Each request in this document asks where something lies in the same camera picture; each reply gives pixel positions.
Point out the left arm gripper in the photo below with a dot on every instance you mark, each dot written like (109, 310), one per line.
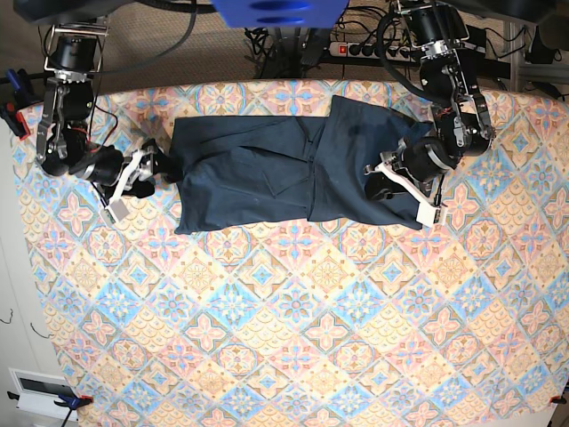
(410, 169)

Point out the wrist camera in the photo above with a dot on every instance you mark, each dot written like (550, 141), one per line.
(429, 215)
(115, 212)

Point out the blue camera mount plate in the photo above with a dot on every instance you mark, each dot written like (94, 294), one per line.
(280, 13)

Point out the orange clamp lower right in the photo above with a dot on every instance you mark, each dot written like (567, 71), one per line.
(558, 400)

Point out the white floor vent box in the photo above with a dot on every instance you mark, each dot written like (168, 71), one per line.
(37, 393)

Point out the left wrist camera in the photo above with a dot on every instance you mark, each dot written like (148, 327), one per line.
(429, 215)

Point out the dark blue t-shirt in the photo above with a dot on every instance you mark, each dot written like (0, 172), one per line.
(240, 170)

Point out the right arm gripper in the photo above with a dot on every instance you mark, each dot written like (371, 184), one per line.
(104, 169)

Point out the blue clamp lower left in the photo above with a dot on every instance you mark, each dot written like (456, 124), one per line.
(66, 402)

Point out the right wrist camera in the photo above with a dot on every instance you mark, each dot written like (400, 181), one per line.
(115, 212)

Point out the patterned tablecloth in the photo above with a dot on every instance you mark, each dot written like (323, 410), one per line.
(316, 324)

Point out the white power strip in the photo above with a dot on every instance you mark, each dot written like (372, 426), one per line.
(366, 51)

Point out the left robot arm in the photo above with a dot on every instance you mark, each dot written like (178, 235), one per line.
(462, 123)

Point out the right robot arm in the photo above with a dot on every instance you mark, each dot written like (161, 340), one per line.
(73, 52)

